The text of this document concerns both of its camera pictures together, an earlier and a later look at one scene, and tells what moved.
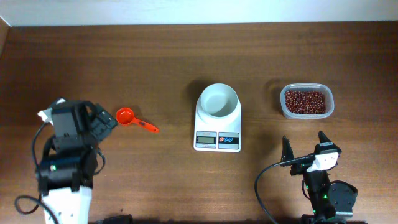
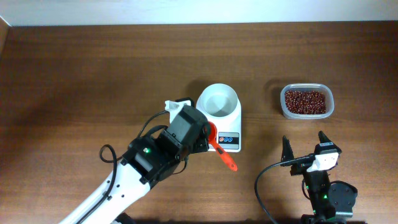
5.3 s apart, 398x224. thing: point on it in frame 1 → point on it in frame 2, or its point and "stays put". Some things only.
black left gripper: (101, 129) → (200, 145)
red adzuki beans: (303, 102) stays put
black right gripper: (304, 165) stays put
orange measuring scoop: (125, 116) → (212, 132)
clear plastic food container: (306, 101) stays put
